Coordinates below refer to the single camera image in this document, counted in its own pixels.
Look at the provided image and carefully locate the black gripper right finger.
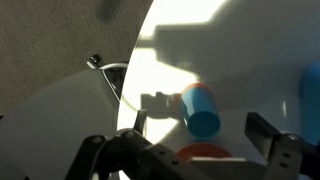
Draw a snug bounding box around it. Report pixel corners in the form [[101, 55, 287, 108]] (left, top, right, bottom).
[[244, 112, 320, 180]]

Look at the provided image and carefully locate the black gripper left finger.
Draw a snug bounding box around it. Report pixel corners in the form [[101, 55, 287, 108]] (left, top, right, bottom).
[[64, 109, 158, 180]]

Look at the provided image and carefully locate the tall blue cup orange rim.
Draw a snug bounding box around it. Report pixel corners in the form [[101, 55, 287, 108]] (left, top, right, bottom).
[[179, 82, 222, 139]]

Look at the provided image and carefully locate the orange toy saucer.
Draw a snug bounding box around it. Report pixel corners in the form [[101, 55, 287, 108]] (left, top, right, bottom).
[[175, 142, 234, 160]]

